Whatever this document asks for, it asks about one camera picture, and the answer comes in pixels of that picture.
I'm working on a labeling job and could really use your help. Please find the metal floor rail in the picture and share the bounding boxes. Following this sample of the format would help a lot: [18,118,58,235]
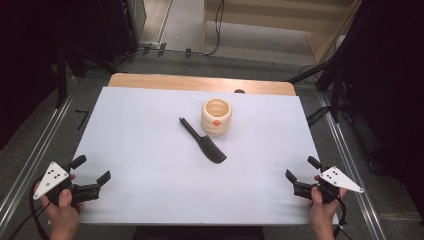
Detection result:
[0,75,80,231]
[315,92,388,240]

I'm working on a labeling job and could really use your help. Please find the black cabinet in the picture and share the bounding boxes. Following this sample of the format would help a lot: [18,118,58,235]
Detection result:
[98,0,138,65]

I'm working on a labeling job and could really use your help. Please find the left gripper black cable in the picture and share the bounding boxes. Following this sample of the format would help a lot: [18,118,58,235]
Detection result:
[7,184,52,240]

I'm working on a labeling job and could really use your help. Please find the light wooden shelf unit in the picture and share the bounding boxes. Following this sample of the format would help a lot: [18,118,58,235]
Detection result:
[202,0,364,65]

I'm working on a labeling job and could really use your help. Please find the person's left hand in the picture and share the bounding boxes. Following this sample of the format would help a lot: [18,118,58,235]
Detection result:
[34,173,83,232]

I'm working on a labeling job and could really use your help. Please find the hanging black cable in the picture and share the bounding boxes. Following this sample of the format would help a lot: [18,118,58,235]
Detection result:
[202,0,226,57]

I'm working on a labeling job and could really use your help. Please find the cream ribbed cup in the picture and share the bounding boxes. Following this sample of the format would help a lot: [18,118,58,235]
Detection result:
[200,97,233,137]

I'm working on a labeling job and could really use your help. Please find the person's right hand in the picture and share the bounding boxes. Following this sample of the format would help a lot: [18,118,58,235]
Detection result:
[307,175,348,230]

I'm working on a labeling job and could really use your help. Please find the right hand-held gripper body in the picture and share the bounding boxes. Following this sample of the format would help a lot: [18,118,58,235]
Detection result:
[293,165,365,205]

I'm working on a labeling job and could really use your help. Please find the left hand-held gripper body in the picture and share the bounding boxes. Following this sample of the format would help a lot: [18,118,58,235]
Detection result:
[32,161,102,207]

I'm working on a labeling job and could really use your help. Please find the black spatula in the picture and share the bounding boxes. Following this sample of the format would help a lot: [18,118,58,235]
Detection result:
[178,116,228,165]

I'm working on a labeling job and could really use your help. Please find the white board sheet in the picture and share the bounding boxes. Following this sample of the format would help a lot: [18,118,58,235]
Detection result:
[77,86,340,226]

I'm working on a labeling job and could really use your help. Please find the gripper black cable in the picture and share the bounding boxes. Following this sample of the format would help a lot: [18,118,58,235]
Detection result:
[7,184,52,240]
[332,194,354,240]

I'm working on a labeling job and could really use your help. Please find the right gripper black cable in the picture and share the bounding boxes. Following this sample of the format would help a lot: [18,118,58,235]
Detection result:
[332,194,354,240]

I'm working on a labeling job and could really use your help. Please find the black floor cables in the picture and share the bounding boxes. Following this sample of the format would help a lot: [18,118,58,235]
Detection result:
[305,105,332,128]

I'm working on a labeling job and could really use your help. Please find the black metal stand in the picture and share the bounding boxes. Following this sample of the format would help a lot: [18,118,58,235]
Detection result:
[329,61,347,124]

